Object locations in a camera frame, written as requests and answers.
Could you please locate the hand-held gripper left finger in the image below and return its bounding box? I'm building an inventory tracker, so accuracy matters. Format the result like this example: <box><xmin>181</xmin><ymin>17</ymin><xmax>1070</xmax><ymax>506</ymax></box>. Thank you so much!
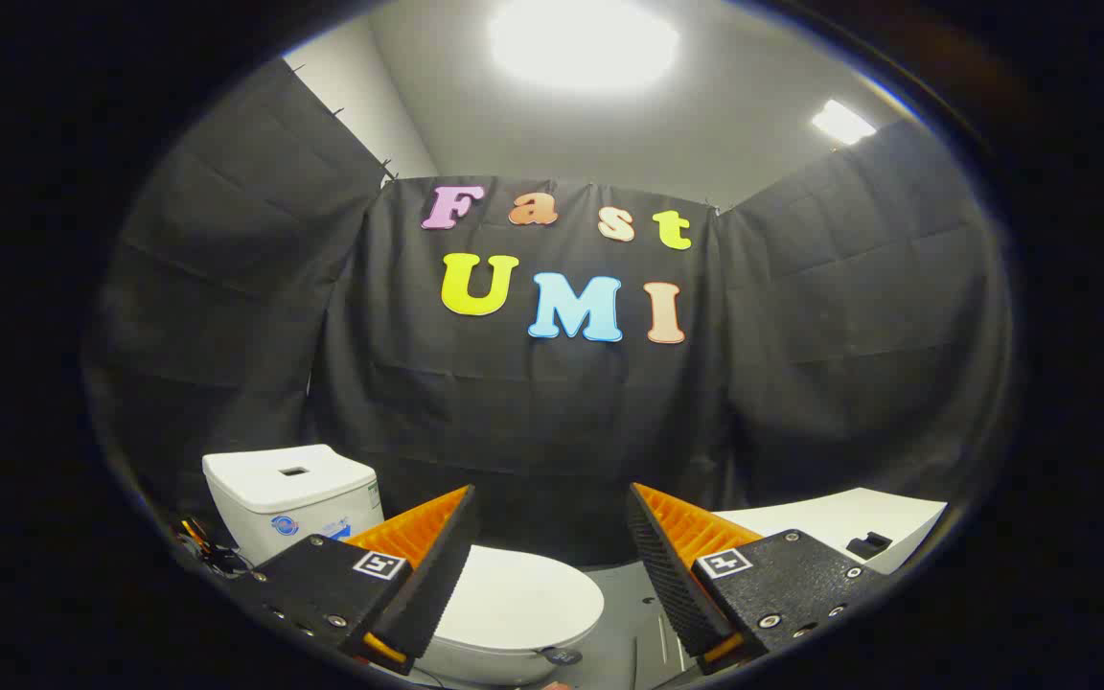
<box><xmin>232</xmin><ymin>484</ymin><xmax>482</xmax><ymax>677</ymax></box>

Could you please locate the white toilet bowl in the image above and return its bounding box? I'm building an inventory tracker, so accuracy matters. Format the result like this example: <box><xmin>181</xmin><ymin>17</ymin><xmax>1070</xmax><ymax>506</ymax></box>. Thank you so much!
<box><xmin>413</xmin><ymin>618</ymin><xmax>603</xmax><ymax>688</ymax></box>

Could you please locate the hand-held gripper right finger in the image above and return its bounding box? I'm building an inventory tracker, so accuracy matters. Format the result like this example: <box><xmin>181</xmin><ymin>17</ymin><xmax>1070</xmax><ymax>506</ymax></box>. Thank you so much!
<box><xmin>625</xmin><ymin>482</ymin><xmax>899</xmax><ymax>677</ymax></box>

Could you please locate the large ceiling light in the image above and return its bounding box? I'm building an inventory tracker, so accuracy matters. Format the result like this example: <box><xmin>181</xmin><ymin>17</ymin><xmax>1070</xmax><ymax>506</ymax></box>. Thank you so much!
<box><xmin>487</xmin><ymin>0</ymin><xmax>682</xmax><ymax>93</ymax></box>

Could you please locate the small ceiling light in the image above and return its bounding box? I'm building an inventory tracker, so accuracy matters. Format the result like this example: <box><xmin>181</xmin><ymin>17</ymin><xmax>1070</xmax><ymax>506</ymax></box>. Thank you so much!
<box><xmin>811</xmin><ymin>99</ymin><xmax>879</xmax><ymax>147</ymax></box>

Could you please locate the white drawer cabinet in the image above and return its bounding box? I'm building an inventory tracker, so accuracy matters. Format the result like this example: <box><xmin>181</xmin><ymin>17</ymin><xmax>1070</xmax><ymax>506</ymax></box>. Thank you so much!
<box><xmin>713</xmin><ymin>487</ymin><xmax>949</xmax><ymax>576</ymax></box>

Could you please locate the black backdrop cloth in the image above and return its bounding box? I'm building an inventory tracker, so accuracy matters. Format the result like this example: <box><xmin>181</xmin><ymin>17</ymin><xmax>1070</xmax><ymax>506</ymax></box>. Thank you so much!
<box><xmin>82</xmin><ymin>57</ymin><xmax>1015</xmax><ymax>568</ymax></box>

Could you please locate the white toilet tank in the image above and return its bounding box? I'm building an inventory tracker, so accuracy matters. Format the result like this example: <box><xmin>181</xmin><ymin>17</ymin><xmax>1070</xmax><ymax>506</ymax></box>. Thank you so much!
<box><xmin>202</xmin><ymin>444</ymin><xmax>386</xmax><ymax>568</ymax></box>

